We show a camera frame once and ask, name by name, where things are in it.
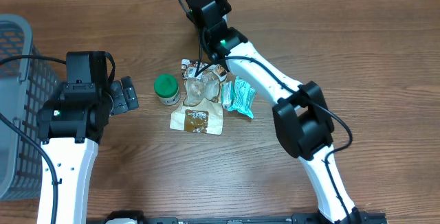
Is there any green lid jar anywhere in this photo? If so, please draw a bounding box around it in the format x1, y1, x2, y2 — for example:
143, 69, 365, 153
154, 74, 180, 105

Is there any brown beige snack pouch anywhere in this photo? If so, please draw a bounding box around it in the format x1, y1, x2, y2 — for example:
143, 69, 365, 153
170, 59, 228, 135

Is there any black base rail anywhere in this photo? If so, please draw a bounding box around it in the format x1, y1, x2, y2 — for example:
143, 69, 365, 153
85, 210, 388, 224

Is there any grey plastic mesh basket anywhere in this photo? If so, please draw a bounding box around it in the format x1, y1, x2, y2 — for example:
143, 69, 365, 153
1, 14, 61, 201

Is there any teal snack packet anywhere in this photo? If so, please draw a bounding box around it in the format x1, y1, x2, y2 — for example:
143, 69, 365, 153
228, 76, 256, 119

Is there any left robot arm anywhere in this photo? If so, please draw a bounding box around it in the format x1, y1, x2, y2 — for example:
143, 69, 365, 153
37, 51, 139, 223

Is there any small teal white packet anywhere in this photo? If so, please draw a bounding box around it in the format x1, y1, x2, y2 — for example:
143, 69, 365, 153
221, 81, 234, 110

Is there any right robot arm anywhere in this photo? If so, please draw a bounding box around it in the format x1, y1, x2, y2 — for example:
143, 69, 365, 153
178, 0, 358, 223

